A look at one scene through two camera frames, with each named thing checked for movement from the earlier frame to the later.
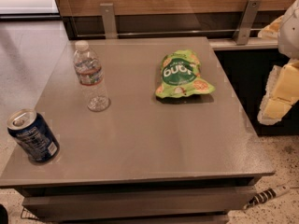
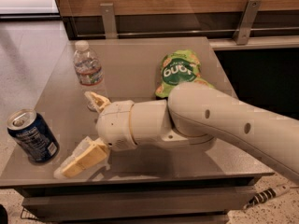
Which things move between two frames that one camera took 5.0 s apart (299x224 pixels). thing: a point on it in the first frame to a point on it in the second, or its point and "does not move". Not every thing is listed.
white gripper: [290, 32] to [114, 125]
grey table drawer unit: [148, 159] does not move
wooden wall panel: [173, 0] does not move
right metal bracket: [246, 21] does not move
